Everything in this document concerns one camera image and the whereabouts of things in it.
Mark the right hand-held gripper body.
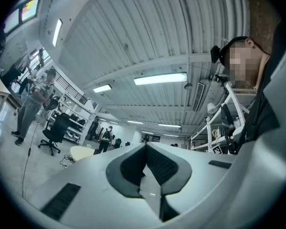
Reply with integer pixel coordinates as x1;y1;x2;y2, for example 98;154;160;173
211;139;239;155

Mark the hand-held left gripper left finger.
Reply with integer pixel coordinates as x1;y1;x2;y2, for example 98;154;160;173
27;143;163;229

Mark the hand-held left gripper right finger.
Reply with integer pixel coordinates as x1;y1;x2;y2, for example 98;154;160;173
145;143;239;224

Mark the black monitor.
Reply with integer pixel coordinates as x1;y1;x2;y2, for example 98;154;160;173
220;103;235;131

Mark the white desk lamp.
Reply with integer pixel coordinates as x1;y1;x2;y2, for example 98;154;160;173
206;102;217;115

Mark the white metal shelf rack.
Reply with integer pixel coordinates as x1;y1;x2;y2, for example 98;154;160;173
190;81;258;154

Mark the person's black-clothed torso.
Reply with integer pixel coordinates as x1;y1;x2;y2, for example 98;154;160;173
235;20;286;155

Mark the white ceiling air vent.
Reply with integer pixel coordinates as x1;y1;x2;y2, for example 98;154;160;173
192;82;205;113

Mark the black office chair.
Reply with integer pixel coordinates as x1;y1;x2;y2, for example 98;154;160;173
37;112;72;156

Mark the white storage shelving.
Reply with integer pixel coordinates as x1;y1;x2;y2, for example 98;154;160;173
46;89;96;146

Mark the person's head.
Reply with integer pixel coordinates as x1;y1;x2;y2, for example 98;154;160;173
220;36;272;90

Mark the large window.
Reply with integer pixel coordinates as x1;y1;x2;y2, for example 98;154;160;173
2;0;45;35

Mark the black device with cables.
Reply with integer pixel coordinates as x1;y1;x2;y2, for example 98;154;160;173
59;153;76;168

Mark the black power adapter cable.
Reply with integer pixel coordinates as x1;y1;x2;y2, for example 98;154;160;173
21;118;42;199

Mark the black head-mounted camera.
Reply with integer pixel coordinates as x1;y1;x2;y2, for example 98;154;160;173
210;45;222;64

